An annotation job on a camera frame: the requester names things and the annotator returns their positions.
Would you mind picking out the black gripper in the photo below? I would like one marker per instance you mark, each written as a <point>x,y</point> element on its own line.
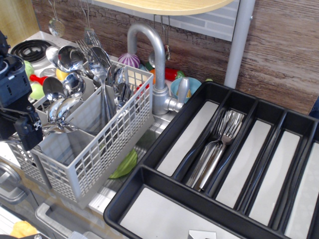
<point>16,112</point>

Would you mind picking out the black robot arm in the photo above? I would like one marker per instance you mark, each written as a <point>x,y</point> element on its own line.
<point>4,47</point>

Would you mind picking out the grey plastic cutlery basket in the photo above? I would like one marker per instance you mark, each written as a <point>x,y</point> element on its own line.
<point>76,164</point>

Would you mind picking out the stack of forks in tray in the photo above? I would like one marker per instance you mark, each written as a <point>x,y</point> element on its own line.
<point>223,133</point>

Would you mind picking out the black cutlery tray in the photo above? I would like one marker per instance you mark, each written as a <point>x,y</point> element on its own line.
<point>265,186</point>

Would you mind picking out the silver spoon lower left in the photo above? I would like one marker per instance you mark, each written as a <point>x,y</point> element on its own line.
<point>57,114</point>

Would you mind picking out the light green toy fruit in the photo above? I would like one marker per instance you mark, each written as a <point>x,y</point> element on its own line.
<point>37,91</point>

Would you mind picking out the green toy cabbage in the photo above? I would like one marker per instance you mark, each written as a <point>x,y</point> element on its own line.
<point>28,68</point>

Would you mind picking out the yellow toy fruit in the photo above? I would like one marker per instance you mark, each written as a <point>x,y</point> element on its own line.
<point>61,75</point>

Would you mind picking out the black stove coil burner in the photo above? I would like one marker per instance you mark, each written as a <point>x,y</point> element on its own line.
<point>31,49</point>

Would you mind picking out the large silver ladle spoon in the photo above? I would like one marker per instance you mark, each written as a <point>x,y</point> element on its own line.
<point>72,60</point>

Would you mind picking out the large silver serving spoon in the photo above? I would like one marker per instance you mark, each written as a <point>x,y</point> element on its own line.
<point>99,64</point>

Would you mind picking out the green toy leaf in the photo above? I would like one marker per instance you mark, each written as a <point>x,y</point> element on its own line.
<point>126,166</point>

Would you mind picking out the hanging perforated skimmer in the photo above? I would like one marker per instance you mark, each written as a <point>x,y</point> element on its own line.
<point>56,27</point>

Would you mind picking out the hanging slotted spatula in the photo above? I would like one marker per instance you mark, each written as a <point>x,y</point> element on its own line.
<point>90,36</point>

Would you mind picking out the purple toy onion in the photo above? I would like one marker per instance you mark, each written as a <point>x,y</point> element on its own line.
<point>129,59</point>

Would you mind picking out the silver sink faucet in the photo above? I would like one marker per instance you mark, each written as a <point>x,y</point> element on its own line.
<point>162,101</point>

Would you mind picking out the red toy pepper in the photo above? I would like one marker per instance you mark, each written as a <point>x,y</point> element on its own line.
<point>170,74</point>

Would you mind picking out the grey metal pole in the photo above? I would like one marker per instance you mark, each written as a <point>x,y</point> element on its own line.
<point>243,21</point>

